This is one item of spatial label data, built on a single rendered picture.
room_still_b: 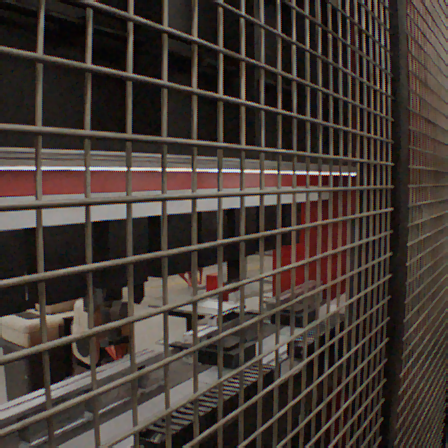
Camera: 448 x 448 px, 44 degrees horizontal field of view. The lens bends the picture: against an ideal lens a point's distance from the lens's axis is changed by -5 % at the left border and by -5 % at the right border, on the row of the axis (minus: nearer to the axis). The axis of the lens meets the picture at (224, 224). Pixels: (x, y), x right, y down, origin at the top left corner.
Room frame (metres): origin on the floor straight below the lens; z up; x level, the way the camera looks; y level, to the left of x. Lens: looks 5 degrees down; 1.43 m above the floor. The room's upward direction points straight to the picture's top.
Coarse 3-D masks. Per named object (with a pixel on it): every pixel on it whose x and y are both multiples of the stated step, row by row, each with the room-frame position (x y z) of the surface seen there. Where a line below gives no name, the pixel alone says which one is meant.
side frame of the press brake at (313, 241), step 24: (432, 0) 2.35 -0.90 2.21; (408, 48) 2.41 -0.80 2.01; (408, 72) 2.41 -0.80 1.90; (408, 96) 2.41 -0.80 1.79; (408, 120) 2.41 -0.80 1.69; (408, 144) 2.41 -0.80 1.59; (336, 192) 2.58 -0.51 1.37; (408, 192) 2.41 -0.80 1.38; (312, 216) 2.64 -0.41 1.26; (336, 216) 2.58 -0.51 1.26; (312, 240) 2.64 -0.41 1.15; (336, 240) 2.58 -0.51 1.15; (288, 264) 2.70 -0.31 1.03; (312, 264) 2.63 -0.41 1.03; (336, 264) 2.58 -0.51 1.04; (288, 288) 2.70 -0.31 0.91; (336, 288) 2.57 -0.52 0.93; (432, 312) 2.35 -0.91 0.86; (336, 408) 2.56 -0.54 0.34; (336, 432) 2.56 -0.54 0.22
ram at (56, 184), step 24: (0, 192) 1.02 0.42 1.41; (24, 192) 1.08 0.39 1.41; (48, 192) 1.13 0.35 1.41; (72, 192) 1.19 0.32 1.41; (96, 192) 1.26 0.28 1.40; (120, 192) 1.33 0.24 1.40; (144, 192) 1.41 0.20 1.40; (168, 192) 1.50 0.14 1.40; (0, 216) 1.02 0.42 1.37; (24, 216) 1.07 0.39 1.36; (48, 216) 1.13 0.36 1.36; (72, 216) 1.19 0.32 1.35; (96, 216) 1.26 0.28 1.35; (120, 216) 1.33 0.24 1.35
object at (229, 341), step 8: (232, 336) 1.41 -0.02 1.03; (160, 344) 1.46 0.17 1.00; (176, 344) 1.44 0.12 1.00; (184, 344) 1.44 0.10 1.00; (192, 344) 1.44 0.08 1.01; (216, 344) 1.34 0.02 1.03; (224, 344) 1.34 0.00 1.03; (232, 344) 1.34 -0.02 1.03; (248, 344) 1.38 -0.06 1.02; (200, 352) 1.35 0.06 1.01; (208, 352) 1.33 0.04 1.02; (216, 352) 1.32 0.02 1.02; (224, 352) 1.32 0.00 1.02; (232, 352) 1.32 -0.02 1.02; (248, 352) 1.37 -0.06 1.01; (200, 360) 1.35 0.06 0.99; (208, 360) 1.34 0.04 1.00; (216, 360) 1.32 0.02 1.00; (224, 360) 1.31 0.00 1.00; (232, 360) 1.30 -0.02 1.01; (248, 360) 1.37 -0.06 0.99; (232, 368) 1.30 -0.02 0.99
